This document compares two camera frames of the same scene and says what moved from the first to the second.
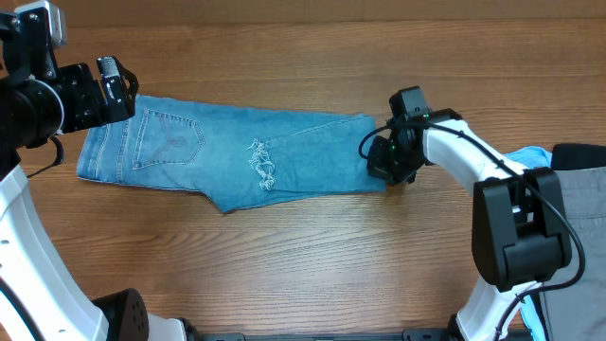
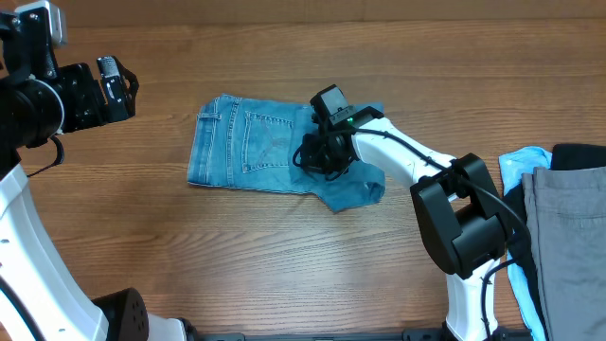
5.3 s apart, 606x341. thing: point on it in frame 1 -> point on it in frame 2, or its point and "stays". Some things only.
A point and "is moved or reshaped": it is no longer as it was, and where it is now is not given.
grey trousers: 579,313 stays
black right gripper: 379,163 -> 311,154
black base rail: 418,334 stays
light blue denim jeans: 231,156 is moved or reshaped
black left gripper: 98,110 stays
